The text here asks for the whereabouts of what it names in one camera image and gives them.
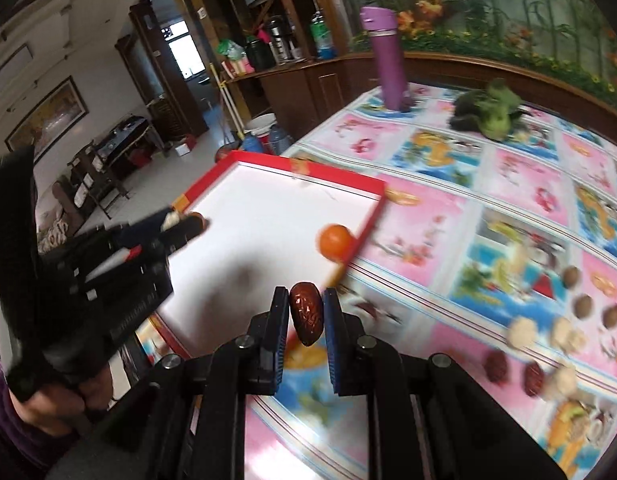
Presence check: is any person's left hand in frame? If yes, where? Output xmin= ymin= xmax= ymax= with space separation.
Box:
xmin=16 ymin=366 xmax=114 ymax=437

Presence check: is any purple thermos bottle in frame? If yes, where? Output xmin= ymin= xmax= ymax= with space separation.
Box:
xmin=359 ymin=6 xmax=411 ymax=112

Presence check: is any green bag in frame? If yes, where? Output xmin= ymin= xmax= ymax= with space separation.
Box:
xmin=217 ymin=39 xmax=245 ymax=61

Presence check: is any black side table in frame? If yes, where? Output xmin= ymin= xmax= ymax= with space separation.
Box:
xmin=68 ymin=115 xmax=154 ymax=211

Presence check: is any orange mandarin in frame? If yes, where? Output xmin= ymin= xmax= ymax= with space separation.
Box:
xmin=315 ymin=224 xmax=354 ymax=263

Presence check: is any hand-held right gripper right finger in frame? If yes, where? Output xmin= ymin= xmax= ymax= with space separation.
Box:
xmin=323 ymin=287 xmax=566 ymax=480

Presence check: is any person's left forearm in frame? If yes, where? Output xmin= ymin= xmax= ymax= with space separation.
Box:
xmin=0 ymin=360 xmax=89 ymax=480

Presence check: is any framed wall painting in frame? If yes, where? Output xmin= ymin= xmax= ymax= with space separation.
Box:
xmin=4 ymin=76 xmax=89 ymax=163

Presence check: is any brown wooden counter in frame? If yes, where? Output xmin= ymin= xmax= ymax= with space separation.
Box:
xmin=223 ymin=50 xmax=617 ymax=136

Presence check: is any black and silver thermos jug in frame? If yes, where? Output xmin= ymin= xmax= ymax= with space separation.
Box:
xmin=266 ymin=16 xmax=292 ymax=63

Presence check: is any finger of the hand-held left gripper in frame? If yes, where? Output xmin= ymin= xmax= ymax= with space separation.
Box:
xmin=108 ymin=210 xmax=184 ymax=241
xmin=128 ymin=217 xmax=204 ymax=263

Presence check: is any printed pink blue tablecloth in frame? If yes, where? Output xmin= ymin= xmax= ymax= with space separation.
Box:
xmin=133 ymin=82 xmax=617 ymax=480

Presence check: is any round beige rice cake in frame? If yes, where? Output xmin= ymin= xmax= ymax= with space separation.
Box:
xmin=543 ymin=364 xmax=579 ymax=402
xmin=552 ymin=317 xmax=588 ymax=353
xmin=508 ymin=316 xmax=535 ymax=348

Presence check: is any grey thermos flask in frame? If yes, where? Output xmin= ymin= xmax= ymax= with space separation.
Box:
xmin=268 ymin=127 xmax=292 ymax=157

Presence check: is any red rimmed white tray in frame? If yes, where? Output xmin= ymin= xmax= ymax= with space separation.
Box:
xmin=148 ymin=150 xmax=389 ymax=361

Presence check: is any green bok choy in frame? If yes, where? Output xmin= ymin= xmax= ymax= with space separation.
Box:
xmin=448 ymin=77 xmax=526 ymax=142

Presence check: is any pink box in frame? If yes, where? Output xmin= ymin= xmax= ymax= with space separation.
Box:
xmin=223 ymin=57 xmax=254 ymax=78

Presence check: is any broom with pale handle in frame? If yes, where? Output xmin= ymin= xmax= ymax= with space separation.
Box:
xmin=216 ymin=62 xmax=246 ymax=146

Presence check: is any glass panel with plants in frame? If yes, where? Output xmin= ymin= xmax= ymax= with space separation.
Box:
xmin=333 ymin=0 xmax=617 ymax=106

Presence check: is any white bucket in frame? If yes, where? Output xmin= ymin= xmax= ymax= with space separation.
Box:
xmin=244 ymin=114 xmax=278 ymax=137

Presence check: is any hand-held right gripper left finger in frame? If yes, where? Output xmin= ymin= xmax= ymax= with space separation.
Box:
xmin=43 ymin=286 xmax=292 ymax=480

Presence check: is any green plastic bottle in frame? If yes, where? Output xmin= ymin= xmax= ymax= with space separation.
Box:
xmin=308 ymin=10 xmax=335 ymax=61

